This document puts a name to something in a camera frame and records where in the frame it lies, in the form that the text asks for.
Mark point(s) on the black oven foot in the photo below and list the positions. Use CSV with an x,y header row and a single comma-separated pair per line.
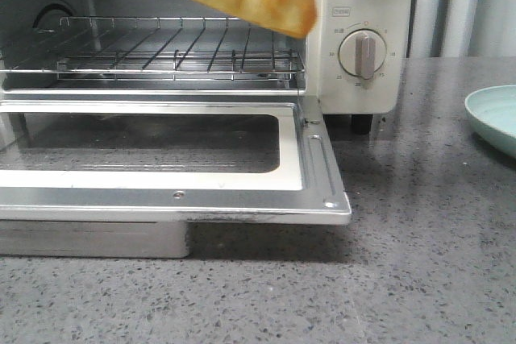
x,y
361,124

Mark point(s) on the lower timer knob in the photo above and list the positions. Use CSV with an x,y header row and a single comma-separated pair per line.
x,y
360,55

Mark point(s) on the oven glass door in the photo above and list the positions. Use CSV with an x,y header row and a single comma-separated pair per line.
x,y
125,178

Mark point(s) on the light green round plate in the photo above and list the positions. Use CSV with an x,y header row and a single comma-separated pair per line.
x,y
491,114

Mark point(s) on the white toaster oven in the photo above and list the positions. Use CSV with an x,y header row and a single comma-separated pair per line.
x,y
335,20

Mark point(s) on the wire oven rack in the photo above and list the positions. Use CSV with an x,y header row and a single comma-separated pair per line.
x,y
152,56

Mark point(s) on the grey curtain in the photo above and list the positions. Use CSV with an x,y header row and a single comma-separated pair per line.
x,y
460,28

